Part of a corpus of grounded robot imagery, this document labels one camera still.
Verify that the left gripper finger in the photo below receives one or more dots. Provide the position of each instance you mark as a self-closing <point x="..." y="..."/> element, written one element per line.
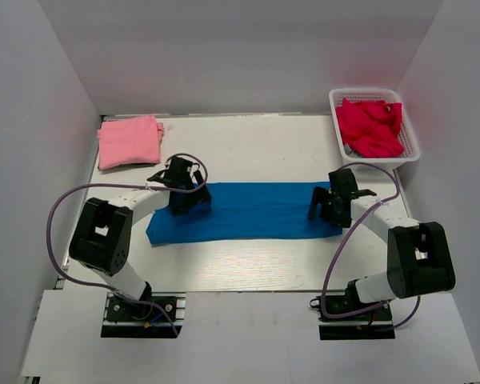
<point x="180" y="204"/>
<point x="202" y="196"/>

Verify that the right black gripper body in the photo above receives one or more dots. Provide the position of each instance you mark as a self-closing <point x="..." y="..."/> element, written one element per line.
<point x="330" y="209"/>

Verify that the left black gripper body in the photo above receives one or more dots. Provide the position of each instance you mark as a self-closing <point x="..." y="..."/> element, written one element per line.
<point x="190" y="198"/>

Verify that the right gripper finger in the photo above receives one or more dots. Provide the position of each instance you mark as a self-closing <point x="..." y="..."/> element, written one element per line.
<point x="337" y="217"/>
<point x="317" y="199"/>

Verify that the blue polo shirt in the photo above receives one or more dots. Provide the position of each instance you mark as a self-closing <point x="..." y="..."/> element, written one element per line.
<point x="244" y="210"/>

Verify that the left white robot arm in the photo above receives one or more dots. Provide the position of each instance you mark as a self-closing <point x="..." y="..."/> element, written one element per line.
<point x="102" y="237"/>

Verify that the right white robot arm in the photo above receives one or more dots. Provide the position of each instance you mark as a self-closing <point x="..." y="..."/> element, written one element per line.
<point x="418" y="259"/>

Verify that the folded pink t shirt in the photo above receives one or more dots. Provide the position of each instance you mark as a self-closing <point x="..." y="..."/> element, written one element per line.
<point x="130" y="141"/>

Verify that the crumpled red t shirt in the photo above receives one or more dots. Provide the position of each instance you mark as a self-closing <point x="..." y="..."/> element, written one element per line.
<point x="371" y="128"/>

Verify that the white plastic basket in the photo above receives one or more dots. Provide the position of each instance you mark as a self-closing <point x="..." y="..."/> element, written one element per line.
<point x="406" y="135"/>

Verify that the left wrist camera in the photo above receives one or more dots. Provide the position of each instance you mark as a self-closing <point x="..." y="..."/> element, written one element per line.
<point x="180" y="168"/>

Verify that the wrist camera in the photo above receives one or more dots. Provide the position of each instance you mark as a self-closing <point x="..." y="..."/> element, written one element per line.
<point x="180" y="168"/>
<point x="343" y="182"/>

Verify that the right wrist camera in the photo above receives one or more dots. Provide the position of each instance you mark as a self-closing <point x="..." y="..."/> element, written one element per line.
<point x="343" y="182"/>

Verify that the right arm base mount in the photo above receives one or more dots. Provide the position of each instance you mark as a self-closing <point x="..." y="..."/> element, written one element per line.
<point x="374" y="325"/>

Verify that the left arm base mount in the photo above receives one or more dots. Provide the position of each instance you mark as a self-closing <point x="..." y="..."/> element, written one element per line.
<point x="125" y="320"/>

